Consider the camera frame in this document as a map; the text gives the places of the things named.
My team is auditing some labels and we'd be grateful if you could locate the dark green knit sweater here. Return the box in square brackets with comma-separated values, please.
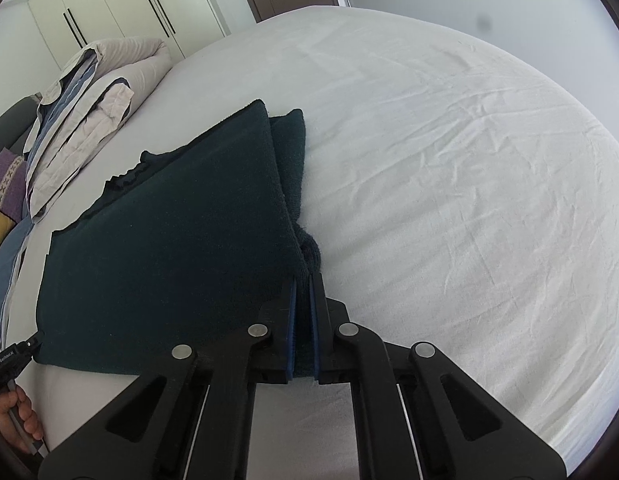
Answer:
[36, 101, 321, 375]

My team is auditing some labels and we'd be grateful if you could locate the person's left hand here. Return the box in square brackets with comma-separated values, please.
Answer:
[0, 386, 44, 454]

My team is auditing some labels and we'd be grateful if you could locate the blue pillow with beige border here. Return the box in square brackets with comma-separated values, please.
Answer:
[0, 216, 33, 316]

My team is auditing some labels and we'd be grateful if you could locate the white bed sheet mattress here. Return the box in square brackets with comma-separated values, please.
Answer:
[4, 6, 619, 470]

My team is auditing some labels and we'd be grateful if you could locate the purple patterned cushion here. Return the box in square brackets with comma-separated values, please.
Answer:
[0, 148, 26, 223]

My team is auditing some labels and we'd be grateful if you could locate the dark grey headboard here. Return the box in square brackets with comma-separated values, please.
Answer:
[0, 94, 40, 155]

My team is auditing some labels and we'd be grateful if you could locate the beige blue folded duvet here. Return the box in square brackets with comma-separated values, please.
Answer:
[24, 37, 173, 218]

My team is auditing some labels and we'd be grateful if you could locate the white wardrobe with dark handles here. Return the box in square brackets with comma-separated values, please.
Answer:
[28, 0, 255, 66]

